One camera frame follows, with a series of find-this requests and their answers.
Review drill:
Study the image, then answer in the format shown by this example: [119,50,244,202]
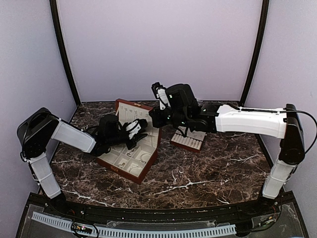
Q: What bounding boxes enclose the black left corner post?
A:
[49,0,81,107]

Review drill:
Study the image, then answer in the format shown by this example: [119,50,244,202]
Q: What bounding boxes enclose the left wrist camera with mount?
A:
[122,119,148,140]

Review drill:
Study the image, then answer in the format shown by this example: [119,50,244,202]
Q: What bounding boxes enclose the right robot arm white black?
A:
[149,82,308,215]

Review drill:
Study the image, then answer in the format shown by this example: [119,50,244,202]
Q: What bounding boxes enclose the small circuit board with leds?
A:
[71,223,93,234]

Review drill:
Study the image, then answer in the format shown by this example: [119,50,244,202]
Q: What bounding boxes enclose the brown jewelry tray cream lining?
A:
[170,126,206,153]

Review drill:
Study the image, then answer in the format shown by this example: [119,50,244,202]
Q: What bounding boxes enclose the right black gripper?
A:
[150,105,190,127]

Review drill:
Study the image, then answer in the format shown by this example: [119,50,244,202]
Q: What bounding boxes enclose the black right corner post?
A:
[239,0,269,106]

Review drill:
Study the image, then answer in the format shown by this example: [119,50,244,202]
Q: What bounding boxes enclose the black front table rail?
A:
[23,192,300,230]

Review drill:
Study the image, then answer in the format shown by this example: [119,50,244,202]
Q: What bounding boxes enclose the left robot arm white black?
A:
[17,108,148,216]

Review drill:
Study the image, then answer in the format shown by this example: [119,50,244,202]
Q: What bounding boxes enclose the black corner post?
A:
[239,0,269,106]
[49,0,81,107]

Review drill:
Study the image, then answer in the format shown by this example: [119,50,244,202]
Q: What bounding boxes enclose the brown jewelry box cream lining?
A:
[97,99,161,184]

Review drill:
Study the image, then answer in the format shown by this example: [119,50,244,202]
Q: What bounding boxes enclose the white slotted cable duct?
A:
[32,212,237,238]

